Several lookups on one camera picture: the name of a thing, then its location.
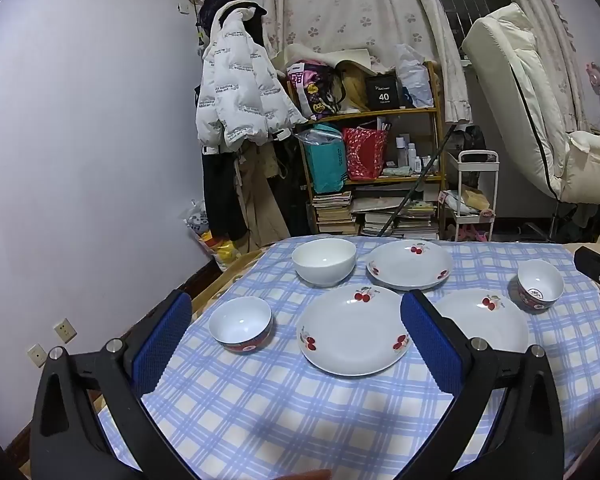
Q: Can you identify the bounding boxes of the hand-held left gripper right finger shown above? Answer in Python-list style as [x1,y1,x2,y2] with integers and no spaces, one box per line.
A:
[401,289,566,480]

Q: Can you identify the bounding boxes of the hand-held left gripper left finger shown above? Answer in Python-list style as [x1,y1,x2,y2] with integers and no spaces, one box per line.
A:
[30,289,197,480]

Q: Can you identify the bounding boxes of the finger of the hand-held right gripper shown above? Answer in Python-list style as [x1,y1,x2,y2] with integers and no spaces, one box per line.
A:
[574,245,600,326]

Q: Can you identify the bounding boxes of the small red-patterned bowl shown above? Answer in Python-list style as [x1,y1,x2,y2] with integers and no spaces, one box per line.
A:
[517,259,565,314]
[208,296,273,355]

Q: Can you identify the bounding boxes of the white cherry-print plate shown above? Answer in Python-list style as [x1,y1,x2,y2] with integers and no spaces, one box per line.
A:
[431,287,531,358]
[365,239,454,292]
[296,285,414,377]

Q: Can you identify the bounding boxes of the large plain white bowl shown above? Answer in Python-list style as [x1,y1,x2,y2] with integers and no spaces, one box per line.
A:
[291,238,357,289]

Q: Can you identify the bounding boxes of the yellow plastic bag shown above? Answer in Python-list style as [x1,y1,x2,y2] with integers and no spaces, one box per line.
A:
[200,231,242,272]

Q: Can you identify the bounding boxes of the pink toys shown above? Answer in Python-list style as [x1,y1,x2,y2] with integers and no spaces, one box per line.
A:
[451,225,487,244]

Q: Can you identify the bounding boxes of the stacks of books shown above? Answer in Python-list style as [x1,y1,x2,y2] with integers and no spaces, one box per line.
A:
[352,185,441,241]

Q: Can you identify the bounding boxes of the white and blue plastic bag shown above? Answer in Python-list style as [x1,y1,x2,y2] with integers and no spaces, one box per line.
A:
[183,199,211,234]

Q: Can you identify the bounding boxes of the blue checked tablecloth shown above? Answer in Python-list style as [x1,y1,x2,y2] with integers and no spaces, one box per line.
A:
[97,234,600,480]

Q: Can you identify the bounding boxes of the brown paper bag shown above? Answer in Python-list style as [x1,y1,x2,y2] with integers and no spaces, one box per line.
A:
[459,185,491,214]

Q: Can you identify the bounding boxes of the black hanging pants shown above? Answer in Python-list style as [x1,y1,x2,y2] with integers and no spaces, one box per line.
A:
[201,146,249,242]

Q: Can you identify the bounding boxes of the white trolley cart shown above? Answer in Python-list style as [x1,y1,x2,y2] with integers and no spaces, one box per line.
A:
[440,150,499,244]

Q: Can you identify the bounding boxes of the stack of old books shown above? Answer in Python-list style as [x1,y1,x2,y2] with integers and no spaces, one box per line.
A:
[312,191,356,235]

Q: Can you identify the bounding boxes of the black rod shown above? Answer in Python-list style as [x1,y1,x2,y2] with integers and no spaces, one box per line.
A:
[377,122,457,239]

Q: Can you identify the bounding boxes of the beige hanging coat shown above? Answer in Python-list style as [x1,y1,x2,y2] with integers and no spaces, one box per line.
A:
[235,144,292,252]

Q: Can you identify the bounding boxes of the black backpack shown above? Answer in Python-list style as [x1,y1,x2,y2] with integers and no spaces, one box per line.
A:
[450,124,487,161]

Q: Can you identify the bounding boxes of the pink desk fan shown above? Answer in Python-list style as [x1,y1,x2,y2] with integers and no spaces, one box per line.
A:
[584,59,600,117]

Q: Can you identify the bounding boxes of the row of white bottles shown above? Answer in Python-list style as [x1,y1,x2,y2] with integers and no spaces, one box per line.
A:
[394,132,439,172]

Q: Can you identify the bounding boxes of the red patterned bag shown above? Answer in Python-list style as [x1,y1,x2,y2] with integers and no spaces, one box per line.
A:
[342,127,389,181]

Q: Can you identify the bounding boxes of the black hanging garment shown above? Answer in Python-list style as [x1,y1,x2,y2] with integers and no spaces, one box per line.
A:
[274,132,313,237]

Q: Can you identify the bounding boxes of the teal shopping bag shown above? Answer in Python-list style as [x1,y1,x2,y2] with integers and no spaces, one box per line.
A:
[302,127,349,195]

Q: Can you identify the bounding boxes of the cream recliner chair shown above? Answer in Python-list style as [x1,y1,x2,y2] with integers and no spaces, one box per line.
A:
[462,4,600,211]

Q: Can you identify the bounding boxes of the wooden shelf unit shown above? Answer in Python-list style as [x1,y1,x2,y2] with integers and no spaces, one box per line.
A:
[285,60,449,241]

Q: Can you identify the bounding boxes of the small clear plastic bag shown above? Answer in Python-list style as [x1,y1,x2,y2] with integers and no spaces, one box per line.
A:
[294,124,344,147]

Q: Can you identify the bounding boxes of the ruffled cream curtain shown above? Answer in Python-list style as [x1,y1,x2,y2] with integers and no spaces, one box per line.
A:
[495,0,600,132]

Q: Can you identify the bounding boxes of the black box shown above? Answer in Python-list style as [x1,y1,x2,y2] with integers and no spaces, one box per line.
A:
[364,74,401,110]

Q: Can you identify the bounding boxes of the large clear plastic bag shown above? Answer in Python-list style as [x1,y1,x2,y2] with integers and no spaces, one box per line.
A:
[394,44,434,109]

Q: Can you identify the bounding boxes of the yellow-brown bag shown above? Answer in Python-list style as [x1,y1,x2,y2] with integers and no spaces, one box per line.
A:
[339,66,372,114]

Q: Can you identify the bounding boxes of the white printed puffer jacket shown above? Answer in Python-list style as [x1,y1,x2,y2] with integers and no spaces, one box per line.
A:
[195,7,309,154]

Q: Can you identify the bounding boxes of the colourful printed bag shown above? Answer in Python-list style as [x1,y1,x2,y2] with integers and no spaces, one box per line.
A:
[286,60,342,121]

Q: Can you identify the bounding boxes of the cream foam sheet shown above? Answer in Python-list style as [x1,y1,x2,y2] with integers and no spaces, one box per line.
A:
[285,46,397,75]

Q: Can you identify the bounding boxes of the floral cream curtain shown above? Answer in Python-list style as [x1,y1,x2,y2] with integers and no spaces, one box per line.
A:
[259,0,469,122]

